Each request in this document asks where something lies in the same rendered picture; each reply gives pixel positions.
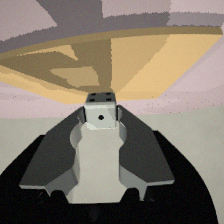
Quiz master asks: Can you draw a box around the tan flat mat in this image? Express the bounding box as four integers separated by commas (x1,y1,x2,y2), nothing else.
0,27,223,104

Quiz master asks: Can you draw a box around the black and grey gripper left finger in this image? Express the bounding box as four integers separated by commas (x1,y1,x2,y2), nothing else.
0,106,87,222

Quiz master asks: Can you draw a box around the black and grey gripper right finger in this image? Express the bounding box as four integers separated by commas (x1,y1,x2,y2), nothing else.
116,105,219,224

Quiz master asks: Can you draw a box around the white die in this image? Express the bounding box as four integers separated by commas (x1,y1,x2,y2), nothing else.
84,92,117,129

